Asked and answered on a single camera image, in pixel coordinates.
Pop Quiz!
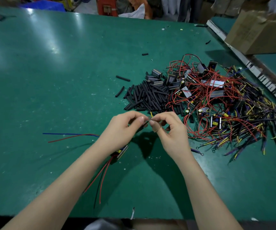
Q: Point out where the person's left hand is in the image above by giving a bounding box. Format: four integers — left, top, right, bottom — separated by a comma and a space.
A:
97, 111, 150, 157

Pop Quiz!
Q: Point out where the person's right hand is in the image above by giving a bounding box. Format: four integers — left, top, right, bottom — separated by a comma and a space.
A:
150, 112, 196, 164

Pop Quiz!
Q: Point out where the short black heat-shrink tube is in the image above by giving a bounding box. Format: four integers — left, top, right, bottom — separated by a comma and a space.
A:
136, 120, 151, 133

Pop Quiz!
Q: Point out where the circuit module with red wires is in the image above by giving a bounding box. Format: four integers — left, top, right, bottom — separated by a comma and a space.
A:
83, 145, 129, 209

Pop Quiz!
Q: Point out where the person's right forearm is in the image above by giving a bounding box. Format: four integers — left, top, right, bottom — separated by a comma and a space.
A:
173, 151, 244, 230

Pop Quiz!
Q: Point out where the person's left forearm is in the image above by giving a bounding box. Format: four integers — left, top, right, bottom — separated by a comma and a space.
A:
1, 143, 115, 230

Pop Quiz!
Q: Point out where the pile of black heat-shrink tubes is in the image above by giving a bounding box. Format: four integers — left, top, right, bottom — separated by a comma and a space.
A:
124, 80, 185, 116

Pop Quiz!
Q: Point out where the person's grey clothing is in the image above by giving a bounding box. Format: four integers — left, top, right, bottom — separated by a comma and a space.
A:
84, 218, 134, 230

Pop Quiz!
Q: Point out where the white plastic bag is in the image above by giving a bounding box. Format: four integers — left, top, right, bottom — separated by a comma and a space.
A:
118, 3, 145, 19

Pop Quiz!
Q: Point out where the orange machine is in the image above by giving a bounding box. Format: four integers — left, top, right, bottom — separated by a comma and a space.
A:
96, 0, 118, 17

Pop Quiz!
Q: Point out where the brown cardboard box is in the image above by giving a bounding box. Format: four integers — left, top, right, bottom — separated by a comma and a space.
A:
225, 7, 276, 55

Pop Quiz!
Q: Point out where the blue plastic crate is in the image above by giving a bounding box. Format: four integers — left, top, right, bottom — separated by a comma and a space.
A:
20, 0, 65, 12

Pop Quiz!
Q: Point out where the loose red wire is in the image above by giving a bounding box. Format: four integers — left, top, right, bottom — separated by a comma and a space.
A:
48, 134, 100, 143

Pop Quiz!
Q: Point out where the loose blue wire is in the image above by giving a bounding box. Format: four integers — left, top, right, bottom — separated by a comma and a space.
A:
43, 133, 100, 137

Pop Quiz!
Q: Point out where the pile of wired circuit modules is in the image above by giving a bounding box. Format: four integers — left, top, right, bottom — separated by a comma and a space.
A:
145, 54, 276, 165

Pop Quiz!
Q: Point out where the white table edge rail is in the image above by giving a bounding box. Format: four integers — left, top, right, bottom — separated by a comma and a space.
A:
206, 19, 276, 111

